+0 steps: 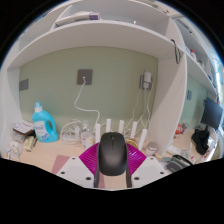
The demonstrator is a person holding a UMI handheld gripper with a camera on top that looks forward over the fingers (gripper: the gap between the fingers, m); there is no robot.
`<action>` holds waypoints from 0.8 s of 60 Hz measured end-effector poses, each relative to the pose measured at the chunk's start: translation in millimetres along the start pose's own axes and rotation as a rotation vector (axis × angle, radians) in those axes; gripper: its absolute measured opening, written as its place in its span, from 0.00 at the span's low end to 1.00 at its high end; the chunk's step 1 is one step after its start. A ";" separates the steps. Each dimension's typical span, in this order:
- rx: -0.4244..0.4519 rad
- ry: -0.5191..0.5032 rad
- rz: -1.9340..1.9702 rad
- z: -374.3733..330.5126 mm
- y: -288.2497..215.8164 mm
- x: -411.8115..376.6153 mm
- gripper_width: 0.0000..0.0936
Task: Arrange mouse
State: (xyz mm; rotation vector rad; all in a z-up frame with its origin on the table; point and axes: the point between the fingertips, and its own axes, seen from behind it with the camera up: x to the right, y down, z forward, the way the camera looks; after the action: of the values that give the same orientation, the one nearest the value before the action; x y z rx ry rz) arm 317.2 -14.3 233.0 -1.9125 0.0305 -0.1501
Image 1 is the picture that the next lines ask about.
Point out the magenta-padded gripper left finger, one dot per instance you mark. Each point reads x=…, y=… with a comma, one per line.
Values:
x=75, y=168

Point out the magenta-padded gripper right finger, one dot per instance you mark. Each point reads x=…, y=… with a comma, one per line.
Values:
x=148, y=168

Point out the black computer mouse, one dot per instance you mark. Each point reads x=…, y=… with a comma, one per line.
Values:
x=113, y=153

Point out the small round jar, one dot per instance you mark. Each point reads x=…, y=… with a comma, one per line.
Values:
x=151, y=149

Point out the white power strip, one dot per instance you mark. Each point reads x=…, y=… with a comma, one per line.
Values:
x=70, y=139

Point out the black zip pouch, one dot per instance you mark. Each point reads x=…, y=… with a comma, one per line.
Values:
x=178, y=163

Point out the white remote control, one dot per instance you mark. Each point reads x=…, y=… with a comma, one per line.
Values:
x=174, y=150

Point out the blue detergent bottle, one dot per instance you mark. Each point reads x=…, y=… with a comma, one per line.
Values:
x=45, y=128

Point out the white router with antennas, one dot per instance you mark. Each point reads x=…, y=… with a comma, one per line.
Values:
x=108, y=125

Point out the black bag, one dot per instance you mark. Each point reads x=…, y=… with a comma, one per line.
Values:
x=200, y=140

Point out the white plastic packets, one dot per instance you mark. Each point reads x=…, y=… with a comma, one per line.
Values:
x=15, y=148

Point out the stack of printed booklets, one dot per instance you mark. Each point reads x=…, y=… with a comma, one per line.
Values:
x=23, y=126

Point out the black monitor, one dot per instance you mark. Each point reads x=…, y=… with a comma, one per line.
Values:
x=211, y=113

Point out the white desk shelf unit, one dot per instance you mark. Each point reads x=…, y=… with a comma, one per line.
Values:
x=100, y=35

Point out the white wall charger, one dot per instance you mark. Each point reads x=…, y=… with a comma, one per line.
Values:
x=147, y=78

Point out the grey wall socket plate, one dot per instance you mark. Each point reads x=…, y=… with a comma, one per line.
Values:
x=87, y=74

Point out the small grey wall plate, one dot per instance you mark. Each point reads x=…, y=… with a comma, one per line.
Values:
x=23, y=84

